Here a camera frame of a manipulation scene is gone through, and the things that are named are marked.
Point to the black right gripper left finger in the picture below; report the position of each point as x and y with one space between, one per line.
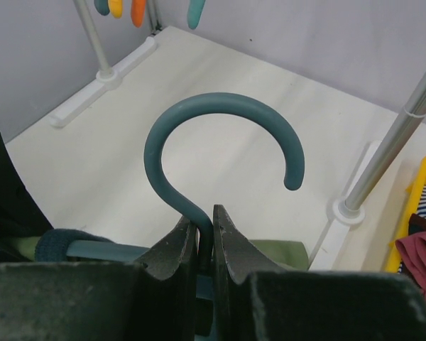
175 251

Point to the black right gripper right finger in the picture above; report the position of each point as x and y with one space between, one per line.
240 257

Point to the olive green tank top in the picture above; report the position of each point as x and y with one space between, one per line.
65 244

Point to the dark teal hanger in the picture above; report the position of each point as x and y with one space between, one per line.
102 7
136 306

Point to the light teal hanger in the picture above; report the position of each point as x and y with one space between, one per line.
194 13

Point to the orange hanger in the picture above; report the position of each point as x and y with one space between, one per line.
138 9

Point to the yellow hanger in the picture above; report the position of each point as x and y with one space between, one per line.
116 8

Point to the silver clothes rack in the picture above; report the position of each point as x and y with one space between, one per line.
348 211

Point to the black garment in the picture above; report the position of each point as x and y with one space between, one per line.
416 224

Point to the yellow plastic bin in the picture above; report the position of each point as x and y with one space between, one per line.
415 191

